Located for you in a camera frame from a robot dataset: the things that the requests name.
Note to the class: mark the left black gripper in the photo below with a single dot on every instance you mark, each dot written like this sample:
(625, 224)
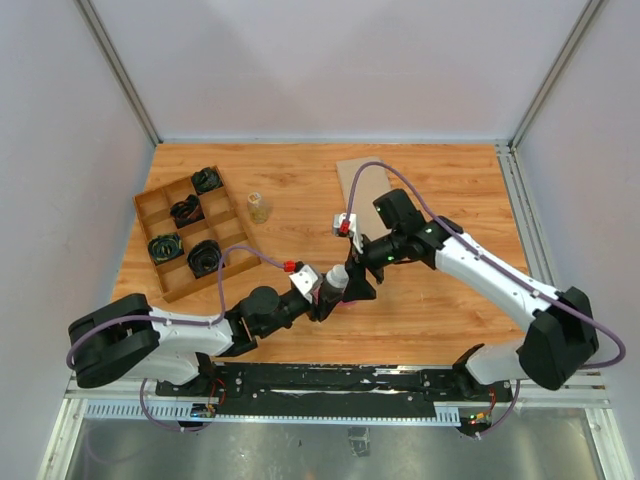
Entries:
(322, 311)

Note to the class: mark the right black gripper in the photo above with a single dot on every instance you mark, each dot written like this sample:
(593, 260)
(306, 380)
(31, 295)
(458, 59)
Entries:
(357, 287)

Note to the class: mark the white capped pill bottle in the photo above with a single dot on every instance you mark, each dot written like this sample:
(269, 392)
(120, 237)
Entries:
(336, 279)

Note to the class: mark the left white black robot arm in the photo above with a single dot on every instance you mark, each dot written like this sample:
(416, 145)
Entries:
(129, 338)

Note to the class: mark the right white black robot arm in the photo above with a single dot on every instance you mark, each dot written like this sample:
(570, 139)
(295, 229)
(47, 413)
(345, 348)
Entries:
(558, 341)

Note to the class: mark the clear bottle yellow capsules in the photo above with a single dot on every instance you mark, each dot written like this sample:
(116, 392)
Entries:
(258, 208)

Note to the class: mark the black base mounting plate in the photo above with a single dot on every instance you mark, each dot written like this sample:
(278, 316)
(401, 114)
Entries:
(224, 382)

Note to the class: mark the wooden compartment tray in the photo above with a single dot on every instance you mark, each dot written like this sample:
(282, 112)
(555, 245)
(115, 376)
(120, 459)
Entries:
(193, 233)

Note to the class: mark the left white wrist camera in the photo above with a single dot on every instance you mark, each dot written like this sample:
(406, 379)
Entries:
(304, 278)

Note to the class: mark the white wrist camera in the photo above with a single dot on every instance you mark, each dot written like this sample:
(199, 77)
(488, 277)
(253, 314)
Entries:
(346, 226)
(304, 278)

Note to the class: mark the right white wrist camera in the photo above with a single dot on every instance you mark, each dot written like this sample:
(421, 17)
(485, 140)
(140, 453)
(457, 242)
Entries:
(346, 226)

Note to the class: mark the grey slotted cable duct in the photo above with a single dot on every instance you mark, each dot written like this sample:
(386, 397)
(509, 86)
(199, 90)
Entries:
(398, 411)

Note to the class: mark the right aluminium frame post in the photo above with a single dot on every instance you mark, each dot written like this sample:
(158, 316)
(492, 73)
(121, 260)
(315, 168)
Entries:
(577, 34)

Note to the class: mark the aluminium frame post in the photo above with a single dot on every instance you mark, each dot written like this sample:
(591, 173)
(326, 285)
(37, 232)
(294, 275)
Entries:
(105, 44)
(577, 34)

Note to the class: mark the left aluminium frame post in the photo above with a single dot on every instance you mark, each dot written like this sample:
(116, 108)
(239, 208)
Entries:
(105, 44)

